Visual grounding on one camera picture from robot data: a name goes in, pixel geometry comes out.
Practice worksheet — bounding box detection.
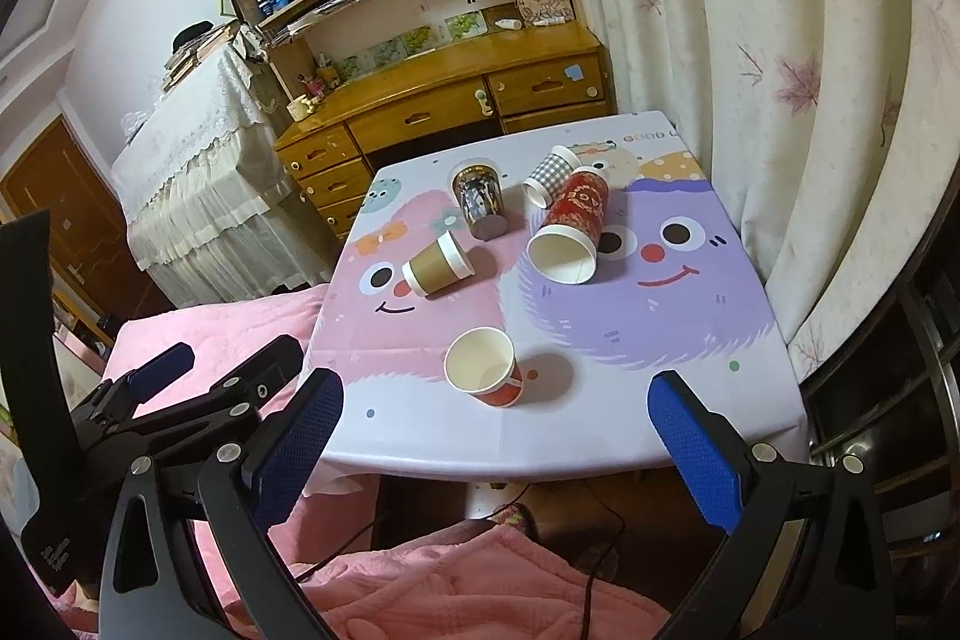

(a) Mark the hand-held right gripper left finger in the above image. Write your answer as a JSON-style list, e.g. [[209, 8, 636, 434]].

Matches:
[[97, 367, 346, 640]]

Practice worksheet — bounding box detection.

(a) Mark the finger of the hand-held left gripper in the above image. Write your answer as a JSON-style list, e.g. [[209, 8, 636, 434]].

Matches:
[[135, 334, 305, 457], [71, 342, 197, 431]]

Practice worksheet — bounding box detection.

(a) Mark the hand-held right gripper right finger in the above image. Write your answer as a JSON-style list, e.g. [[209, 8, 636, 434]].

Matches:
[[647, 370, 897, 640]]

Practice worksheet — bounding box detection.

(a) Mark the small red paper cup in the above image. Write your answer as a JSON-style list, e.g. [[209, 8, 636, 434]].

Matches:
[[444, 326, 524, 408]]

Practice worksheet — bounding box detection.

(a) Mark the brown paper cup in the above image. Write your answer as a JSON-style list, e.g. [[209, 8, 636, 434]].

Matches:
[[401, 230, 473, 298]]

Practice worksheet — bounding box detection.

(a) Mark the large red patterned paper cup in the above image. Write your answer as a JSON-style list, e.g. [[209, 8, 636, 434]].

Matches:
[[525, 171, 610, 286]]

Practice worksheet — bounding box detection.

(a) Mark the dark patterned paper cup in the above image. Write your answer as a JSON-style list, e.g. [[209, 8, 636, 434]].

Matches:
[[450, 158, 509, 244]]

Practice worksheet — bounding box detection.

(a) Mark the grey checkered paper cup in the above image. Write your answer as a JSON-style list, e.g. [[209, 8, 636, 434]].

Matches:
[[521, 145, 583, 210]]

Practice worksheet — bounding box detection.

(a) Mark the cartoon monster tablecloth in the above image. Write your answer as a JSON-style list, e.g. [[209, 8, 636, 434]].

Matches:
[[304, 110, 811, 483]]

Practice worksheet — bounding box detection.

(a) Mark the brown wooden door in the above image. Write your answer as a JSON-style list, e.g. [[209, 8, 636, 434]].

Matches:
[[0, 115, 173, 352]]

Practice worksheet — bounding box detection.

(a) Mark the white table leg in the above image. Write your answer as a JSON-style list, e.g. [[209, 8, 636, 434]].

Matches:
[[465, 479, 512, 522]]

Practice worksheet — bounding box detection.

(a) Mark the pink quilted blanket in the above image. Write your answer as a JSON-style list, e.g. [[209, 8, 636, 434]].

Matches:
[[45, 284, 676, 640]]

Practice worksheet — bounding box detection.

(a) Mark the white lace covered furniture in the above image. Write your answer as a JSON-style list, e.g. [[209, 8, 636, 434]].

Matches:
[[112, 40, 338, 311]]

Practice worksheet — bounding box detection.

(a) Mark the wooden desk with drawers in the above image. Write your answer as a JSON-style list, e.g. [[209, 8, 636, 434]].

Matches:
[[274, 21, 612, 244]]

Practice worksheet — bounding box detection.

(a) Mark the stack of books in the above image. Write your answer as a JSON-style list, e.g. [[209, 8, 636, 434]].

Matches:
[[161, 21, 248, 90]]

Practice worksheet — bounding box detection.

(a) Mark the printed tote bag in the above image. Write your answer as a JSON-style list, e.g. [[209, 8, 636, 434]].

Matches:
[[514, 0, 575, 25]]

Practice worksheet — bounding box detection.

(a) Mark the black cable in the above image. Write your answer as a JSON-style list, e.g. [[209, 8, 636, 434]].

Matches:
[[285, 482, 631, 640]]

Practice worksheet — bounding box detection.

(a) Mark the dark metal frame rack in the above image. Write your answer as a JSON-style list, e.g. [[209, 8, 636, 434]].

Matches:
[[802, 175, 960, 536]]

